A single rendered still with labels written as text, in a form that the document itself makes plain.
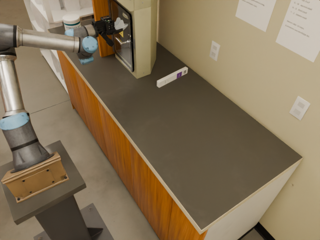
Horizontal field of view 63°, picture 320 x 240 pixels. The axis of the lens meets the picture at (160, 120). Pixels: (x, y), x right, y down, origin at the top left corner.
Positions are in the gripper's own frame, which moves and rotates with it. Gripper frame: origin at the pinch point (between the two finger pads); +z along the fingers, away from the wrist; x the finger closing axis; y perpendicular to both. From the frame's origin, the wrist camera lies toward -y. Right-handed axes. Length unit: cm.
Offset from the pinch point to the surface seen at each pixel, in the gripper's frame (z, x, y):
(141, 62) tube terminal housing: 7.8, -4.4, -25.1
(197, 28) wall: 46.9, -11.6, -7.8
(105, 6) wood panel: 2.4, 32.6, -0.5
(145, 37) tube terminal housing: 10.5, -4.4, -8.1
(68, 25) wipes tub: -14, 72, -26
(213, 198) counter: -12, -100, -37
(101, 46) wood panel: -4.5, 32.6, -28.1
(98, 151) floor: -25, 26, -131
